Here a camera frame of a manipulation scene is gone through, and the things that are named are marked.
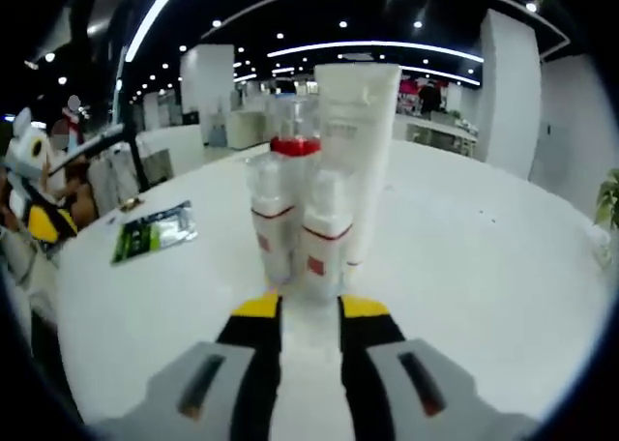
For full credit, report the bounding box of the black pole stand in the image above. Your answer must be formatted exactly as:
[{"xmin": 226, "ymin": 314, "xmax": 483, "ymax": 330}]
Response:
[{"xmin": 115, "ymin": 48, "xmax": 151, "ymax": 193}]

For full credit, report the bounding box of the white skincare tube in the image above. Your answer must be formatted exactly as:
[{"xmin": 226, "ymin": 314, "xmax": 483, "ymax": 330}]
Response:
[{"xmin": 313, "ymin": 63, "xmax": 403, "ymax": 268}]

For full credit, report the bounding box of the green black foil packet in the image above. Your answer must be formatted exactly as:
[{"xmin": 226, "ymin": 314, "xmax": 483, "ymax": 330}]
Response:
[{"xmin": 109, "ymin": 199, "xmax": 199, "ymax": 267}]

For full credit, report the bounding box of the long ceiling light strip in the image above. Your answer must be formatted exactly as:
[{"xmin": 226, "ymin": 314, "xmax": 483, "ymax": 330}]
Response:
[{"xmin": 123, "ymin": 0, "xmax": 192, "ymax": 63}]

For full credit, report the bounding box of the small white skincare bottle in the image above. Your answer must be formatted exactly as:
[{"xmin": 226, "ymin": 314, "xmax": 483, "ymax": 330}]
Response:
[
  {"xmin": 244, "ymin": 153, "xmax": 299, "ymax": 285},
  {"xmin": 297, "ymin": 167, "xmax": 354, "ymax": 302}
]

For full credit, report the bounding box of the white skincare bottle red collar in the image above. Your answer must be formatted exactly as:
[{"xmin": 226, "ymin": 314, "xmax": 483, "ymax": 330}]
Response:
[{"xmin": 268, "ymin": 95, "xmax": 324, "ymax": 268}]

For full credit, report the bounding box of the green potted plant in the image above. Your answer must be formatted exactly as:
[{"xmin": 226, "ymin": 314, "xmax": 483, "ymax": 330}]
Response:
[{"xmin": 593, "ymin": 167, "xmax": 619, "ymax": 232}]

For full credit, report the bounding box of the pink display board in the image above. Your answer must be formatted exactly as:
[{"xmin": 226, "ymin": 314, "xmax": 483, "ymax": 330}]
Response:
[{"xmin": 399, "ymin": 75, "xmax": 421, "ymax": 108}]

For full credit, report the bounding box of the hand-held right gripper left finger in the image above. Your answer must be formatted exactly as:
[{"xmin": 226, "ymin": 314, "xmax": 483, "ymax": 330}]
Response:
[{"xmin": 86, "ymin": 294, "xmax": 284, "ymax": 441}]

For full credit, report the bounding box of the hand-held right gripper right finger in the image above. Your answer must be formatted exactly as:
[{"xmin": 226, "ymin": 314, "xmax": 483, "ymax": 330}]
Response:
[{"xmin": 337, "ymin": 294, "xmax": 538, "ymax": 441}]

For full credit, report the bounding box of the white office desk row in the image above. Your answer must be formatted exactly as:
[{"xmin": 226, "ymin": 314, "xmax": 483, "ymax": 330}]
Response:
[{"xmin": 226, "ymin": 106, "xmax": 480, "ymax": 162}]

